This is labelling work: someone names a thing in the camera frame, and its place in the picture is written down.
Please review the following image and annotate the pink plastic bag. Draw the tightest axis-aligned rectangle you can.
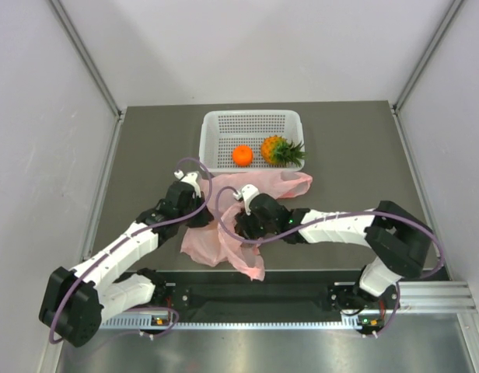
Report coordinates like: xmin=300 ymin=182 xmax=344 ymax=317
xmin=180 ymin=171 xmax=314 ymax=282

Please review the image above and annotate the orange tangerine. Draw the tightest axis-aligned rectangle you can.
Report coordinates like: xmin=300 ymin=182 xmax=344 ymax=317
xmin=232 ymin=145 xmax=253 ymax=167

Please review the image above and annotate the orange toy pineapple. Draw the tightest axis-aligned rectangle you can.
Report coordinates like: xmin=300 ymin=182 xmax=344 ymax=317
xmin=260 ymin=135 xmax=306 ymax=167

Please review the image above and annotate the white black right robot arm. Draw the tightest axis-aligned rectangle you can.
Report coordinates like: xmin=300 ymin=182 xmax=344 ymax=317
xmin=235 ymin=193 xmax=434 ymax=309

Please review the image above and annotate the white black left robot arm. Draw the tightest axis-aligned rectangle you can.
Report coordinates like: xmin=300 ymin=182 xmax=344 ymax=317
xmin=39 ymin=173 xmax=213 ymax=347

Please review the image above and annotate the white perforated plastic basket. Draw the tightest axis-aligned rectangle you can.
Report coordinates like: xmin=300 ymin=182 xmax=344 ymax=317
xmin=199 ymin=110 xmax=305 ymax=176

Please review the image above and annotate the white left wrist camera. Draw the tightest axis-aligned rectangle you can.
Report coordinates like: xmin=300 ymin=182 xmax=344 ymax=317
xmin=174 ymin=169 xmax=202 ymax=197

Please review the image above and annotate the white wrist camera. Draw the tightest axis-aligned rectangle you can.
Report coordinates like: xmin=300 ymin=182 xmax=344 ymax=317
xmin=174 ymin=169 xmax=202 ymax=197
xmin=233 ymin=184 xmax=260 ymax=203

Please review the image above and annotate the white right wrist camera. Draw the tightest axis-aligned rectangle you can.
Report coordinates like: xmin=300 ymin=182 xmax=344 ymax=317
xmin=233 ymin=184 xmax=260 ymax=203

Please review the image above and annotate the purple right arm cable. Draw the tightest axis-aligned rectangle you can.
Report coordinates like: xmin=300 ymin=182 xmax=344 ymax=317
xmin=215 ymin=186 xmax=446 ymax=337

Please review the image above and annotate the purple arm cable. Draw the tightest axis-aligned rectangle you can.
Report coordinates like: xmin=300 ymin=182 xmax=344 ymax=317
xmin=48 ymin=157 xmax=215 ymax=345
xmin=215 ymin=186 xmax=446 ymax=337

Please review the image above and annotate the aluminium frame rail front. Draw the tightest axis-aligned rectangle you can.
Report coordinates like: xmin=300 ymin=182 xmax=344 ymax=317
xmin=100 ymin=272 xmax=476 ymax=336

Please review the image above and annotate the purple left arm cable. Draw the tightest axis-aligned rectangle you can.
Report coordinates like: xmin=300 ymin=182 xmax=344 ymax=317
xmin=48 ymin=157 xmax=215 ymax=345

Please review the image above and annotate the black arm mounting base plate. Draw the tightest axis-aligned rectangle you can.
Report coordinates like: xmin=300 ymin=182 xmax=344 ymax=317
xmin=150 ymin=282 xmax=393 ymax=312

